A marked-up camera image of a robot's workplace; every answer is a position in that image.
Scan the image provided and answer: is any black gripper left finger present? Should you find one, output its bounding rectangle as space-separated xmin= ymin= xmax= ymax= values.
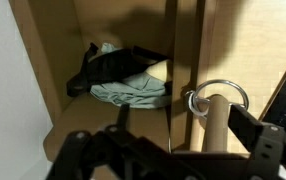
xmin=46 ymin=104 xmax=203 ymax=180

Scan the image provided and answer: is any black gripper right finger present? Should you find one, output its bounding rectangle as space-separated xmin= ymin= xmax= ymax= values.
xmin=170 ymin=105 xmax=286 ymax=180

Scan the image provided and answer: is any brown cardboard paper towel core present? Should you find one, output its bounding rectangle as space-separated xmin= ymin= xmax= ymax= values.
xmin=202 ymin=94 xmax=230 ymax=152

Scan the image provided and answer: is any grey green cloth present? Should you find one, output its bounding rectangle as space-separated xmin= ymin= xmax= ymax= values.
xmin=90 ymin=46 xmax=173 ymax=109

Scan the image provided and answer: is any black bag with straps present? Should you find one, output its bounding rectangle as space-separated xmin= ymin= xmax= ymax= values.
xmin=66 ymin=43 xmax=168 ymax=97

